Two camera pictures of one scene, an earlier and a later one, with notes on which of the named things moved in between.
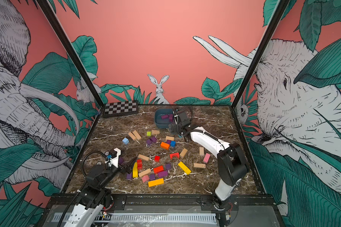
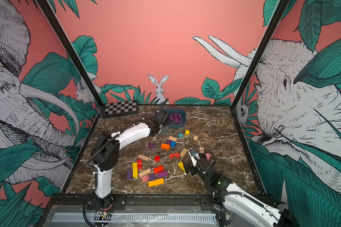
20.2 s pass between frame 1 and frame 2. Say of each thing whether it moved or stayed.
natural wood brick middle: stayed
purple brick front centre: stayed
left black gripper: moved
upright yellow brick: stayed
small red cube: stayed
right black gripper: moved
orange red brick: stayed
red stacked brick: stayed
